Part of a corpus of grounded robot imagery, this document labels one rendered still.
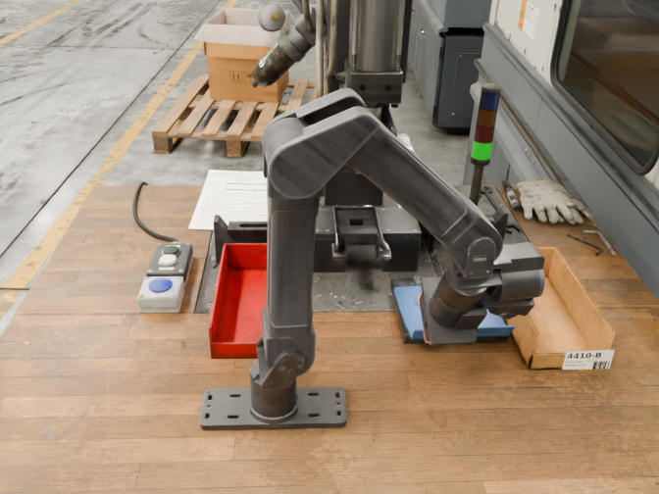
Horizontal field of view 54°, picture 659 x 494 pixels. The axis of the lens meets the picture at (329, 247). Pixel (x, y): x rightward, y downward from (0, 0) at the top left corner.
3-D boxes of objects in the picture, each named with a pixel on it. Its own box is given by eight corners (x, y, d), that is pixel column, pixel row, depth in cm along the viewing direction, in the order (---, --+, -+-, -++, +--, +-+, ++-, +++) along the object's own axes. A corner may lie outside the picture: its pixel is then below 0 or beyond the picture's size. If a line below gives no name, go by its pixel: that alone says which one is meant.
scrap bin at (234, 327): (211, 359, 99) (208, 328, 96) (226, 271, 120) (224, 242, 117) (288, 358, 99) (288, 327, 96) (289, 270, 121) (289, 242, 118)
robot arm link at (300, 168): (489, 213, 84) (322, 62, 70) (518, 248, 77) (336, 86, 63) (423, 275, 88) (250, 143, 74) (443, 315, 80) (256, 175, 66)
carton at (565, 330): (527, 373, 99) (536, 333, 95) (484, 282, 120) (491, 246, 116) (608, 372, 99) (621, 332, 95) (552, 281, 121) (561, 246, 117)
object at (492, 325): (468, 342, 100) (471, 327, 99) (446, 286, 113) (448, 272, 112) (512, 341, 101) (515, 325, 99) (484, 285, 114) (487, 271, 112)
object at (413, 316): (413, 345, 99) (415, 329, 98) (393, 288, 113) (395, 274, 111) (457, 342, 100) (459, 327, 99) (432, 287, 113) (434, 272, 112)
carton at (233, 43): (222, 74, 493) (217, 5, 467) (299, 77, 489) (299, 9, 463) (198, 101, 436) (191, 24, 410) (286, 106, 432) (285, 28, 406)
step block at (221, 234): (216, 263, 122) (213, 222, 117) (218, 255, 125) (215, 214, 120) (250, 263, 122) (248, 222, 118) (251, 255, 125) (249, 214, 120)
